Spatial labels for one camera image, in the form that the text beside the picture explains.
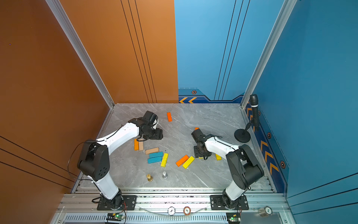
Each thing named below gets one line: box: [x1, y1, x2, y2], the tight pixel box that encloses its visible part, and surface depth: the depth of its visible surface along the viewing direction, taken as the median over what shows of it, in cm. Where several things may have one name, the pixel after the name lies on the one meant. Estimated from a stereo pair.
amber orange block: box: [133, 138, 139, 151], surface depth 96 cm
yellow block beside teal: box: [160, 153, 170, 168], surface depth 89 cm
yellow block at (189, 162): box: [182, 155, 195, 169], surface depth 89 cm
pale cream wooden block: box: [138, 141, 144, 151], surface depth 96 cm
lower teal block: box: [147, 156, 162, 164], surface depth 90 cm
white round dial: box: [167, 206, 176, 217], surface depth 72 cm
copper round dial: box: [183, 205, 192, 216], surface depth 73 cm
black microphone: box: [249, 93, 260, 132], surface depth 82 cm
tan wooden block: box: [145, 147, 159, 155], surface depth 94 cm
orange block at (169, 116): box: [166, 112, 173, 122], surface depth 114 cm
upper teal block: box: [149, 151, 164, 159], surface depth 91 cm
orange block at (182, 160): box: [175, 154, 189, 168], surface depth 89 cm
